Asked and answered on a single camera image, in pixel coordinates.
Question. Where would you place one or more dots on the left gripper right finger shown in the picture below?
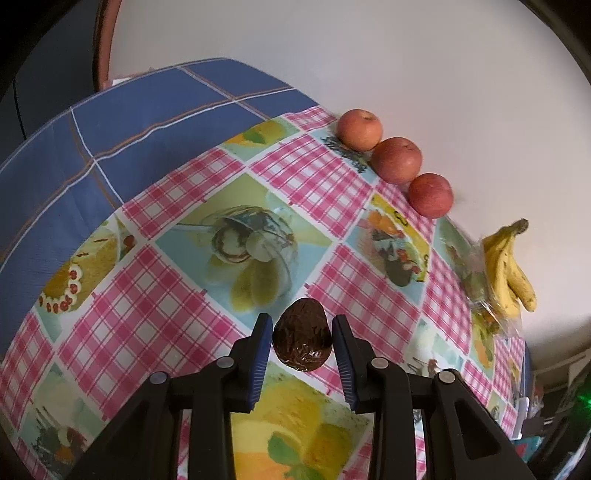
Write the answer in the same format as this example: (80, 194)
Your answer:
(462, 440)

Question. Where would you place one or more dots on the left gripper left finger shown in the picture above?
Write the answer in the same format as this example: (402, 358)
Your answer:
(142, 440)

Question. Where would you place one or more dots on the dark brown avocado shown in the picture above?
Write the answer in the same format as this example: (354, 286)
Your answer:
(302, 339)

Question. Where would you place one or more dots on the clear plastic container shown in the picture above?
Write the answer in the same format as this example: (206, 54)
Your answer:
(483, 299)

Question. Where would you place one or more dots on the yellow banana bunch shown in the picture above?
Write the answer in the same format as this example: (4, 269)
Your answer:
(509, 283)

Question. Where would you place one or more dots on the pink checkered fruit tablecloth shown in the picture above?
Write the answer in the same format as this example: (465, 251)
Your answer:
(172, 278)

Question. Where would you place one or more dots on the right red apple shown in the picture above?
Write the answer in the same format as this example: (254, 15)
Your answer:
(431, 195)

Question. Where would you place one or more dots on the red apple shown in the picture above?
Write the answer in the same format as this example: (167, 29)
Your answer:
(431, 195)
(360, 130)
(397, 160)

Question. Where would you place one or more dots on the middle red apple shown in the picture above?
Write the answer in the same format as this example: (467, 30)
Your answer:
(397, 160)

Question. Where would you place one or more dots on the left red apple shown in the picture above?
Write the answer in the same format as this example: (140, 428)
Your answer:
(360, 130)

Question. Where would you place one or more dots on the blue plaid tablecloth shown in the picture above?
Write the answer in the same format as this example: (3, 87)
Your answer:
(85, 163)

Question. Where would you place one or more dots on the pink door frame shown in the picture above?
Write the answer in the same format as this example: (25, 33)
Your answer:
(106, 22)

